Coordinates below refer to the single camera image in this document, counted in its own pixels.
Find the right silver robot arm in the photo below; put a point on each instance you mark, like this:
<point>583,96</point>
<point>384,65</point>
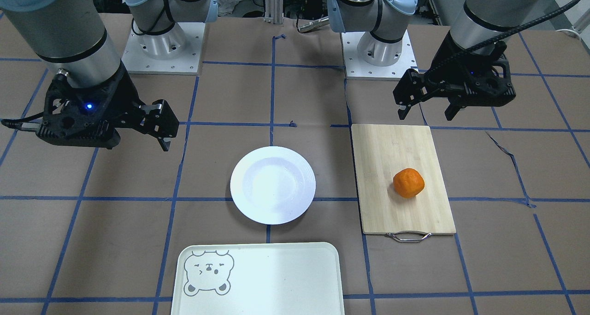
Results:
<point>70,34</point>

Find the bamboo cutting board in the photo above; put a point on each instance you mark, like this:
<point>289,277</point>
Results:
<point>380,152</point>

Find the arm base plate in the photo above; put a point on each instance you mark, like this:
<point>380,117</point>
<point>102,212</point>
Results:
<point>177,52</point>
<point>368,59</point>

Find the white round plate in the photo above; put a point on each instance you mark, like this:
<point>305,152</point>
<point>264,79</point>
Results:
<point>272,185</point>

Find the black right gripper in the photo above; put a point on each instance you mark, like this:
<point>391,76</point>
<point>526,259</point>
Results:
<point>120,104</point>

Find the orange fruit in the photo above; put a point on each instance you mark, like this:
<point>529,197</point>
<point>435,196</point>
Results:
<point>408,183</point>

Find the aluminium frame post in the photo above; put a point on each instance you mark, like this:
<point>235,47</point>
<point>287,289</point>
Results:
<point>273,11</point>

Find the white bear tray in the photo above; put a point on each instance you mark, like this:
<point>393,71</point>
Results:
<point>297,278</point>

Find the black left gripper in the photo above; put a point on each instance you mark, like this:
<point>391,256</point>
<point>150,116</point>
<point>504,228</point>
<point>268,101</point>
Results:
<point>443,80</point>

